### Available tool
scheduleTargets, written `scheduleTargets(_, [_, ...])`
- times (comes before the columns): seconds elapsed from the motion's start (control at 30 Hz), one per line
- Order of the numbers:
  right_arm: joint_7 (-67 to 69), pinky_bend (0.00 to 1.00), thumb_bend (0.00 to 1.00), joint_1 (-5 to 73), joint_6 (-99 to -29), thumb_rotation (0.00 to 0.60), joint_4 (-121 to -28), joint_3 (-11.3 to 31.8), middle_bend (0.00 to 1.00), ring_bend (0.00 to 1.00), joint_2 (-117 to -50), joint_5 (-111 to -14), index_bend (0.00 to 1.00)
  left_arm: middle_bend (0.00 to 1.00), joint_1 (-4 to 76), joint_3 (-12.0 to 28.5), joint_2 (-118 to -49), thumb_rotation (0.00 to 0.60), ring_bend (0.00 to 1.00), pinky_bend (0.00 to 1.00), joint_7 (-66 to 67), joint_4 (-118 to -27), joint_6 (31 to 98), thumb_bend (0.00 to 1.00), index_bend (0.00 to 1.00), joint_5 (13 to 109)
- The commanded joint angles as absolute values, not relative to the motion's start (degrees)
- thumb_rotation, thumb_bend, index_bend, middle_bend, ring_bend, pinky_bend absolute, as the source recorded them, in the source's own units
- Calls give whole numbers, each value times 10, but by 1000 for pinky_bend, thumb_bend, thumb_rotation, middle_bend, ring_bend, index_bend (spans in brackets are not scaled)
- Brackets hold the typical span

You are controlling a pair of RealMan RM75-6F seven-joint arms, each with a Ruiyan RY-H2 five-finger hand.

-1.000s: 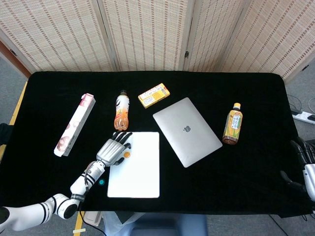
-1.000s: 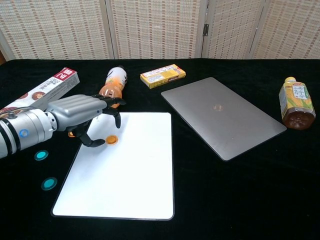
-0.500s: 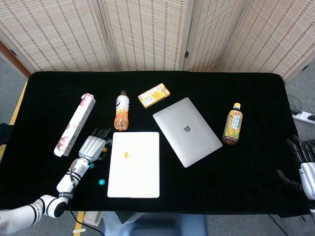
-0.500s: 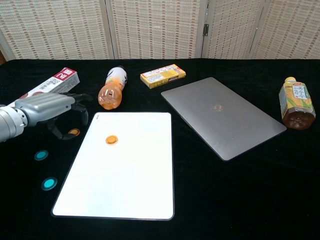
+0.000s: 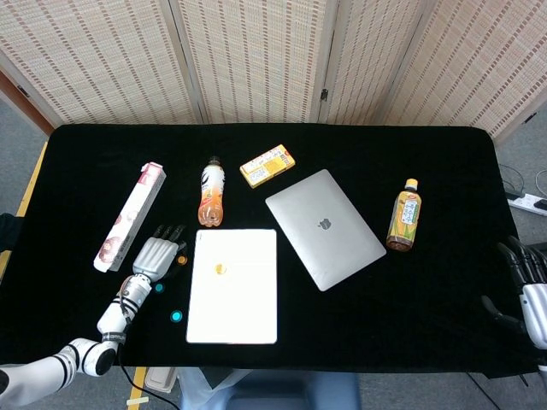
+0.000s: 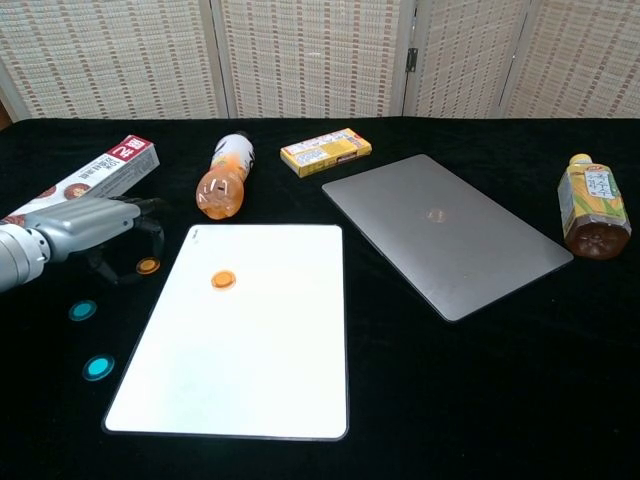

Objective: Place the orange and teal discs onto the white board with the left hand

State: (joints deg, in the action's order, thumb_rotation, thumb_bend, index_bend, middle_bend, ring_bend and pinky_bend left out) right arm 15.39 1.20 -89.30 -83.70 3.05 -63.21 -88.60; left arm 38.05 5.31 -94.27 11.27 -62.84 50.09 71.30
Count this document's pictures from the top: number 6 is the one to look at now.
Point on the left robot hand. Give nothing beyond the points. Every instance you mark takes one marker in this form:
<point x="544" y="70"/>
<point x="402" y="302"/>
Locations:
<point x="90" y="225"/>

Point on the orange round magnet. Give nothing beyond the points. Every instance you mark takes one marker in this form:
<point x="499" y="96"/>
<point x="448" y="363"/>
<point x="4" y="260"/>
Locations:
<point x="148" y="265"/>
<point x="223" y="280"/>

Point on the blue round magnet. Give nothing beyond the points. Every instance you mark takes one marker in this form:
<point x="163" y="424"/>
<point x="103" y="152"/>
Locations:
<point x="98" y="367"/>
<point x="82" y="310"/>

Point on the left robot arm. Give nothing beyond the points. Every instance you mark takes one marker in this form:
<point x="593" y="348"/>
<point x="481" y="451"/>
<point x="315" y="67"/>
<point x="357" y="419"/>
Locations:
<point x="20" y="260"/>

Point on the white magnetic board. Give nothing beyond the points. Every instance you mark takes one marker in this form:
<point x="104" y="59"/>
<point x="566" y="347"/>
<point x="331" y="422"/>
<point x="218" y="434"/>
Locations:
<point x="240" y="360"/>

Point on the long white wrap box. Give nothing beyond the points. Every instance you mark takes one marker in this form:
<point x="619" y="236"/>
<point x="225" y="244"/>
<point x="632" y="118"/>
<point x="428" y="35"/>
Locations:
<point x="100" y="175"/>

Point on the orange drink bottle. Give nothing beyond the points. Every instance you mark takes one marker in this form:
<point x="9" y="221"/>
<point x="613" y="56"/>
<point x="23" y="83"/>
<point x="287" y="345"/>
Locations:
<point x="225" y="185"/>

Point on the woven folding screen panel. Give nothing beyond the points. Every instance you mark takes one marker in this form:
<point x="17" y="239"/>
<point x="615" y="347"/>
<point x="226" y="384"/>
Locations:
<point x="310" y="60"/>
<point x="110" y="60"/>
<point x="580" y="60"/>
<point x="465" y="60"/>

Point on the yellow snack box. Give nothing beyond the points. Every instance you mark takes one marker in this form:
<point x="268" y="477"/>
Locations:
<point x="325" y="152"/>

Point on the silver closed laptop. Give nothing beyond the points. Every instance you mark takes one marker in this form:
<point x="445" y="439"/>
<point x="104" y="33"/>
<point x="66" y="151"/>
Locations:
<point x="450" y="250"/>

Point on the black screen hinge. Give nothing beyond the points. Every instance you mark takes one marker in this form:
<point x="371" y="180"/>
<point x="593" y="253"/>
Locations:
<point x="412" y="58"/>

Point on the black tablecloth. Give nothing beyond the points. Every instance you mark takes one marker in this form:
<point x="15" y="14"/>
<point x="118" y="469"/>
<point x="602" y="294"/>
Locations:
<point x="450" y="400"/>

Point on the green tea bottle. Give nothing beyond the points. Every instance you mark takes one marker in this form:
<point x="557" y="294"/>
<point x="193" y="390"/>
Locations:
<point x="595" y="210"/>

